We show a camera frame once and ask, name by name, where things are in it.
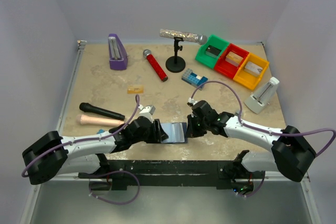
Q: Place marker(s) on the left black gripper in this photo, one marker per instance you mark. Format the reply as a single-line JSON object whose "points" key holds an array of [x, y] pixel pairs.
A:
{"points": [[156, 130]]}

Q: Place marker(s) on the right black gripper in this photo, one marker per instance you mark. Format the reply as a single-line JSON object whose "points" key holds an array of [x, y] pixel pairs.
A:
{"points": [[192, 126]]}

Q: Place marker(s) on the navy blue card holder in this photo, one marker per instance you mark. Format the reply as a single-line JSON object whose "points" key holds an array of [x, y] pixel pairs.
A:
{"points": [[176, 133]]}

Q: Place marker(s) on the gold VIP card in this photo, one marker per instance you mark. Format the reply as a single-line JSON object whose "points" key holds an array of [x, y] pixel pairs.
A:
{"points": [[135, 89]]}

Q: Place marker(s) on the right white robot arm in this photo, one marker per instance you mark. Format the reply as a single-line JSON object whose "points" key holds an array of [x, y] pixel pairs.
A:
{"points": [[286, 151]]}

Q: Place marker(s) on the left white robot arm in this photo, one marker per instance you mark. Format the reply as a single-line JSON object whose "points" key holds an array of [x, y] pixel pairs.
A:
{"points": [[54, 154]]}

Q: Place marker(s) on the dark card in green bin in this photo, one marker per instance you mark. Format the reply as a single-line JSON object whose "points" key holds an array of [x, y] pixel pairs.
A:
{"points": [[212, 51]]}

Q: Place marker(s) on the gold card in red bin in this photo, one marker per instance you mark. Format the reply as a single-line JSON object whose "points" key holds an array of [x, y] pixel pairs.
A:
{"points": [[234, 59]]}

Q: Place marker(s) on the white card in yellow bin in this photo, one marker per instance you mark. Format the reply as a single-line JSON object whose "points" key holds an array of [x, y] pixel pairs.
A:
{"points": [[253, 69]]}

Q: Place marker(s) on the blue toy brick block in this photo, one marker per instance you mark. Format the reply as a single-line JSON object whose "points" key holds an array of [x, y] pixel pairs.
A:
{"points": [[193, 79]]}

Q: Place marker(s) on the orange and blue brick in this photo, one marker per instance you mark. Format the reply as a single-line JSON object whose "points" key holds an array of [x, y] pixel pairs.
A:
{"points": [[100, 131]]}

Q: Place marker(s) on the black microphone stand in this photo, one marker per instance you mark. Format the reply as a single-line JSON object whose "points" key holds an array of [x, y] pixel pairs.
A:
{"points": [[176, 64]]}

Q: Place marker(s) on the red plastic bin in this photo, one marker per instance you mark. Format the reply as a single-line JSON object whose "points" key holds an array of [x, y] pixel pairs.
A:
{"points": [[225, 68]]}

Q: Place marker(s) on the green plastic bin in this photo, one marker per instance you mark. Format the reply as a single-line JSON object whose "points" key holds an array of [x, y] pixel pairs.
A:
{"points": [[214, 41]]}

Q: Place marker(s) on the yellow plastic bin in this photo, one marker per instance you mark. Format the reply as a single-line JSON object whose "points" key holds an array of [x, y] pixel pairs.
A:
{"points": [[247, 80]]}

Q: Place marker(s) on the white metronome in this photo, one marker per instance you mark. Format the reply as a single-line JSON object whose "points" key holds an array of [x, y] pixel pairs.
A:
{"points": [[259, 99]]}

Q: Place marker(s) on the pink microphone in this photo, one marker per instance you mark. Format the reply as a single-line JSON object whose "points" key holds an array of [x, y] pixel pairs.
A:
{"points": [[84, 119]]}

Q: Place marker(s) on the red glitter microphone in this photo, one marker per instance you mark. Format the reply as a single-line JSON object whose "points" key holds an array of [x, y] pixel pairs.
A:
{"points": [[155, 65]]}

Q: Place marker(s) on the black microphone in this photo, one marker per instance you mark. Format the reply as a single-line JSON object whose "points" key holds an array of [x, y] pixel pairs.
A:
{"points": [[88, 108]]}

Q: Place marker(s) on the silver glitter microphone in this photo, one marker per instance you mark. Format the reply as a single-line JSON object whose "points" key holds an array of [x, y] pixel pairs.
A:
{"points": [[189, 37]]}

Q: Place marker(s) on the purple metronome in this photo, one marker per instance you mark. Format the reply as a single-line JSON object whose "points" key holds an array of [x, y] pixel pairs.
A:
{"points": [[118, 59]]}

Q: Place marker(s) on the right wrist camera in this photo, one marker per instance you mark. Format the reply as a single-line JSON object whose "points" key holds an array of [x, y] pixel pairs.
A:
{"points": [[191, 102]]}

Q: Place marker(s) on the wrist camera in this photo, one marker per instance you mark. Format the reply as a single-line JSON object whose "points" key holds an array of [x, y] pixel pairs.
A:
{"points": [[147, 111], [191, 102]]}

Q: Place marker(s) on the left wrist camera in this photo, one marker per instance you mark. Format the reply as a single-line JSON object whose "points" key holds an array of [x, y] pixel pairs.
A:
{"points": [[147, 111]]}

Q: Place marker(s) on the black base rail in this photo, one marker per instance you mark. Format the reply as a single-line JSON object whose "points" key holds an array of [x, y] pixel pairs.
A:
{"points": [[218, 174]]}

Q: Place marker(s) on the aluminium frame rail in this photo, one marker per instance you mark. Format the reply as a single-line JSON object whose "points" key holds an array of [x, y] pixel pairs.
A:
{"points": [[34, 191]]}

